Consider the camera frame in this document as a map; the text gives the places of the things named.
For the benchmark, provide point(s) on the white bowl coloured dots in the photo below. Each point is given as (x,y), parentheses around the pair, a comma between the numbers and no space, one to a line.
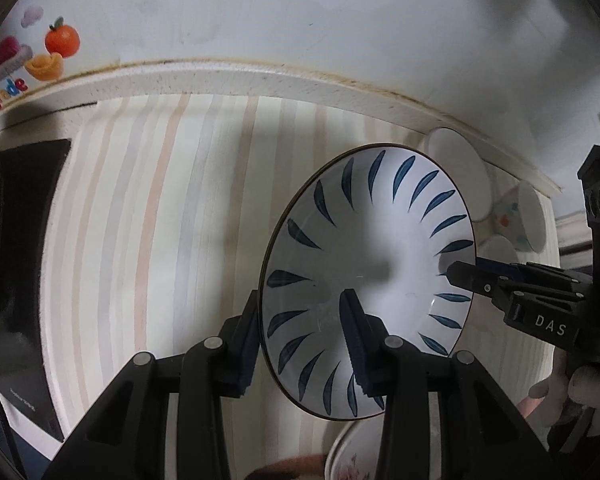
(517,220)

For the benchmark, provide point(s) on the striped tablecloth with cat print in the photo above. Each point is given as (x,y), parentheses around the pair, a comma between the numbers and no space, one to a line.
(170,220)

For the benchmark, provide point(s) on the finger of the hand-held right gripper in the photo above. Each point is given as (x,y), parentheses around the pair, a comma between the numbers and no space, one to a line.
(472,280)
(540,272)

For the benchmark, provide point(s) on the white plate blue leaf pattern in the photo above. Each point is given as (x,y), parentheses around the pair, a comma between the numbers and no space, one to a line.
(380,240)

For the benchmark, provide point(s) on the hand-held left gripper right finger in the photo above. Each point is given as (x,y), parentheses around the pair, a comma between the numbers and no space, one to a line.
(354,345)

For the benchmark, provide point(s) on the colourful fruit wall sticker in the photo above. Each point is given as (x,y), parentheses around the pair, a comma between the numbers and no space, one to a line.
(35,50)

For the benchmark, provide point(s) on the black induction cooktop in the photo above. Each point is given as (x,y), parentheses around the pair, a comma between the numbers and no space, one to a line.
(25,270)

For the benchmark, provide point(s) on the person's right hand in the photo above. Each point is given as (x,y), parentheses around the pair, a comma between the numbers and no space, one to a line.
(580,390)

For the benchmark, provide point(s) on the white counter backsplash ledge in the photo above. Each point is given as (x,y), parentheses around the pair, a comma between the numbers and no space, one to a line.
(280,80)

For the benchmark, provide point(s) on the small white bowl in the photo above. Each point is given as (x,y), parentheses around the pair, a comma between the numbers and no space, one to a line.
(497,250)

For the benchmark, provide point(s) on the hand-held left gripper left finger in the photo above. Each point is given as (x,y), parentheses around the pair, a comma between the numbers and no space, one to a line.
(245,350)

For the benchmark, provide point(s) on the white floral deep plate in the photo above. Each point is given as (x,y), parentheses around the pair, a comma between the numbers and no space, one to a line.
(352,452)

